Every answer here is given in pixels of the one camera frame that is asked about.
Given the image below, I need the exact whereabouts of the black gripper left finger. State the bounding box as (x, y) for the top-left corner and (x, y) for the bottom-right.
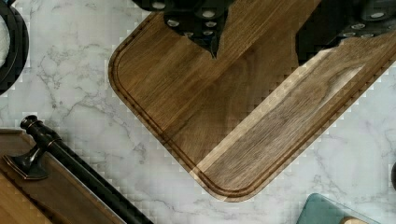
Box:
(132, 0), (234, 59)

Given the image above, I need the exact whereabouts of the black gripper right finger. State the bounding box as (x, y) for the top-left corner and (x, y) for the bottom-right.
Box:
(295, 0), (396, 65)

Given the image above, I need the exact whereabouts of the black drawer handle bar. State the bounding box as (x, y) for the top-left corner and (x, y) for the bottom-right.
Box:
(4, 115), (154, 224)

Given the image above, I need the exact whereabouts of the wooden drawer front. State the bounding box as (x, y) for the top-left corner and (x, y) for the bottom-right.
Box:
(0, 129), (125, 224)

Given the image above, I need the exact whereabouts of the walnut wooden cutting board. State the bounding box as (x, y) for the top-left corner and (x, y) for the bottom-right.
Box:
(108, 0), (395, 202)

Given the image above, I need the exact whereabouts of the teal glass container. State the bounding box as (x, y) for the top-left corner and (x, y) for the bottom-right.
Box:
(296, 193), (380, 224)

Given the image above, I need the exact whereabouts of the white item on plate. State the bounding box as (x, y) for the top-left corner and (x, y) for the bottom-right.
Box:
(0, 17), (10, 67)

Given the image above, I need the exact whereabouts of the black round plate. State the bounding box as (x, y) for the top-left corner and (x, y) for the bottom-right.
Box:
(0, 0), (29, 93)

